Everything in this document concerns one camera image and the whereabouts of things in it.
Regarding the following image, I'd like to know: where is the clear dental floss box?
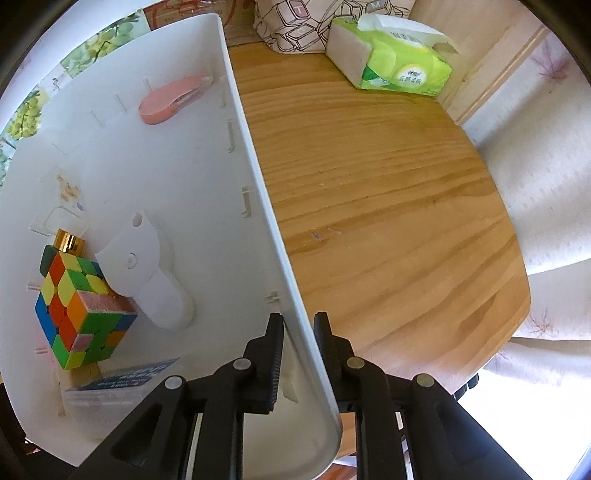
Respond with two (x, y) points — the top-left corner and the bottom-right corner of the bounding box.
(62, 358), (178, 437)

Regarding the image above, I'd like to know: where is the multicolour puzzle cube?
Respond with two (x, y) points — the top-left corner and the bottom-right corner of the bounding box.
(35, 245), (137, 370)

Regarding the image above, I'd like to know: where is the green bottle gold cap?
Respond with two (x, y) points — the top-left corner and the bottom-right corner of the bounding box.
(39, 229), (85, 277)

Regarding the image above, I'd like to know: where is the white plastic storage box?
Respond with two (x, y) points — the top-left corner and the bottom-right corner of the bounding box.
(1, 14), (342, 479)

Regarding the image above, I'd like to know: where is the pink handled tool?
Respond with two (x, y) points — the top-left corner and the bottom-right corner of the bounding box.
(138, 75), (213, 125)

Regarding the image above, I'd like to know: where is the small cartoon sticker card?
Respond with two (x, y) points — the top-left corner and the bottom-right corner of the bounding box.
(29, 169), (89, 237)

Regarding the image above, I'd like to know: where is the green tissue pack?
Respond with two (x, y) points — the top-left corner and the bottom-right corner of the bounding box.
(325, 13), (458, 97)

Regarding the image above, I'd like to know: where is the patterned tote bag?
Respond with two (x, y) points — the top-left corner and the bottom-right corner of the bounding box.
(253, 0), (415, 54)

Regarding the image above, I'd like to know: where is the grape poster sheet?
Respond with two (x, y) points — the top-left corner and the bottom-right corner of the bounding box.
(1, 9), (150, 185)

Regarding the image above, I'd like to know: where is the brown cardboard piece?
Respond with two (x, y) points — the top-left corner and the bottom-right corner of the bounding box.
(143, 0), (260, 46)

